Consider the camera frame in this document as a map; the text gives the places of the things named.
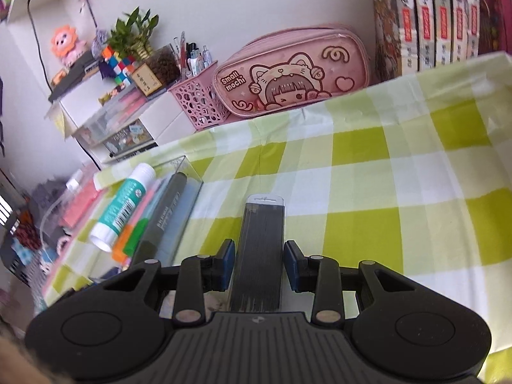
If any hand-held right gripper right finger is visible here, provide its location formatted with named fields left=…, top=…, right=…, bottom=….
left=284, top=240, right=404, bottom=325

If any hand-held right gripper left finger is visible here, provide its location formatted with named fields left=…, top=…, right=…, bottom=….
left=120, top=239, right=236, bottom=325

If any dark grey eraser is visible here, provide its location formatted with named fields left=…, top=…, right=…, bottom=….
left=230, top=194, right=286, bottom=313

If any grey-blue highlighter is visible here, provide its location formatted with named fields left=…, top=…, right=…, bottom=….
left=156, top=180, right=203, bottom=259

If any black marker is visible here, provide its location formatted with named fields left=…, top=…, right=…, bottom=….
left=132, top=172, right=188, bottom=265

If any pink highlighter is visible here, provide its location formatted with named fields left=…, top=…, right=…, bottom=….
left=130, top=180, right=169, bottom=228

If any green highlighter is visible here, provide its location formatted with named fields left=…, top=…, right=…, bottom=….
left=120, top=216, right=150, bottom=259

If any clear plastic box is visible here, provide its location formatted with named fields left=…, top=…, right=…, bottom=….
left=90, top=155, right=204, bottom=281

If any orange highlighter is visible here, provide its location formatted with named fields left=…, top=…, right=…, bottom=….
left=111, top=224, right=134, bottom=265

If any white and teal glue stick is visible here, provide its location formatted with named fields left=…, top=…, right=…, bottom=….
left=89, top=163, right=156, bottom=253

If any green checked tablecloth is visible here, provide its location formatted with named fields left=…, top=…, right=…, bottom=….
left=40, top=50, right=512, bottom=384

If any white drawer organiser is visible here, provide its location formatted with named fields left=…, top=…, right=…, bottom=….
left=86, top=106, right=188, bottom=164

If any stack of pink booklets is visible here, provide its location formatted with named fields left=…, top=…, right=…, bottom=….
left=60, top=176, right=107, bottom=228

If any pink perforated pen holder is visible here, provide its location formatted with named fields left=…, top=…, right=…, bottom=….
left=167, top=61, right=235, bottom=132

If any small white block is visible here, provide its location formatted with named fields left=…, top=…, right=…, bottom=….
left=66, top=170, right=85, bottom=191

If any pink cartoon pencil case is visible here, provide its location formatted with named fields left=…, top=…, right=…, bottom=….
left=212, top=24, right=371, bottom=118

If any clear storage box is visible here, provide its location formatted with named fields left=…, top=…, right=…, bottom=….
left=74, top=88, right=169, bottom=147

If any beige framed plaque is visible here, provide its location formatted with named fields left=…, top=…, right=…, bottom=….
left=131, top=64, right=164, bottom=97

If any glass vase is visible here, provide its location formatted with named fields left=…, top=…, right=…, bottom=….
left=142, top=46, right=182, bottom=89

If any bunch of pens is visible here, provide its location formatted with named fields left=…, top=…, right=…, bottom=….
left=172, top=32, right=212, bottom=83

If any dark patterned cloth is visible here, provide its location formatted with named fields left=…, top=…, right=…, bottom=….
left=0, top=208, right=45, bottom=281

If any white box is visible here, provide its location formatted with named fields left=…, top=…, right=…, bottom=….
left=56, top=77, right=121, bottom=129

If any yellow sticky note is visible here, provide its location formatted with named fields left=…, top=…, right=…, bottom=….
left=52, top=108, right=67, bottom=137

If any colourful puzzle cube stack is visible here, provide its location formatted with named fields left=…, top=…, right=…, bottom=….
left=99, top=46, right=139, bottom=87

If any dark grey box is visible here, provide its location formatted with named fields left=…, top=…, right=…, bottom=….
left=48, top=57, right=102, bottom=102

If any lucky bamboo plant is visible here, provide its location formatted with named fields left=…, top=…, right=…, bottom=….
left=106, top=6, right=161, bottom=62

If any cartoon paperback book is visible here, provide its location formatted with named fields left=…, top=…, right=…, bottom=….
left=432, top=0, right=453, bottom=67
left=450, top=0, right=468, bottom=63
left=370, top=0, right=419, bottom=83
left=465, top=0, right=483, bottom=59
left=416, top=0, right=436, bottom=73

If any purple hanging ornament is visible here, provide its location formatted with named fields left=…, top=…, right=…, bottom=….
left=78, top=0, right=115, bottom=81

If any orange lion plush toy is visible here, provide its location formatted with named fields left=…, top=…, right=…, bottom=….
left=50, top=25, right=91, bottom=67

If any magenta book slipcase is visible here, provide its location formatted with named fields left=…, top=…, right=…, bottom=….
left=478, top=0, right=512, bottom=55

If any black cable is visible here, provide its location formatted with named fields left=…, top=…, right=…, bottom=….
left=26, top=0, right=102, bottom=171

